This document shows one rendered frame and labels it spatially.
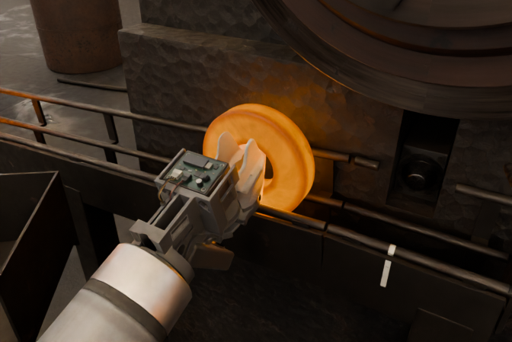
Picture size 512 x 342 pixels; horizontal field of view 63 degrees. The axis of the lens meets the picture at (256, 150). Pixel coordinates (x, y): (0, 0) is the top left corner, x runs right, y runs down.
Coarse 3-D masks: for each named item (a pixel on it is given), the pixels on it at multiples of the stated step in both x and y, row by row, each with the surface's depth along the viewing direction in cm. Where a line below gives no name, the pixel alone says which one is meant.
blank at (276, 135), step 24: (216, 120) 54; (240, 120) 52; (264, 120) 50; (288, 120) 52; (216, 144) 56; (240, 144) 54; (264, 144) 52; (288, 144) 50; (288, 168) 52; (312, 168) 53; (264, 192) 55; (288, 192) 53
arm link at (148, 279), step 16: (112, 256) 39; (128, 256) 38; (144, 256) 38; (96, 272) 39; (112, 272) 37; (128, 272) 37; (144, 272) 37; (160, 272) 37; (176, 272) 38; (128, 288) 36; (144, 288) 36; (160, 288) 37; (176, 288) 38; (144, 304) 36; (160, 304) 37; (176, 304) 38; (160, 320) 37; (176, 320) 39
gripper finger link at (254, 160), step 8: (248, 144) 48; (256, 144) 50; (248, 152) 49; (256, 152) 51; (248, 160) 49; (256, 160) 51; (264, 160) 52; (248, 168) 50; (256, 168) 51; (264, 168) 52; (240, 176) 48; (248, 176) 50; (256, 176) 50; (240, 184) 48; (248, 184) 49
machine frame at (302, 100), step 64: (192, 0) 63; (128, 64) 68; (192, 64) 61; (256, 64) 56; (320, 128) 55; (384, 128) 51; (384, 192) 55; (448, 192) 50; (448, 256) 54; (192, 320) 94; (256, 320) 82; (320, 320) 72; (384, 320) 65
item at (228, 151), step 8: (224, 136) 50; (224, 144) 51; (232, 144) 52; (224, 152) 51; (232, 152) 53; (240, 152) 54; (224, 160) 52; (232, 160) 53; (240, 160) 53; (240, 168) 54
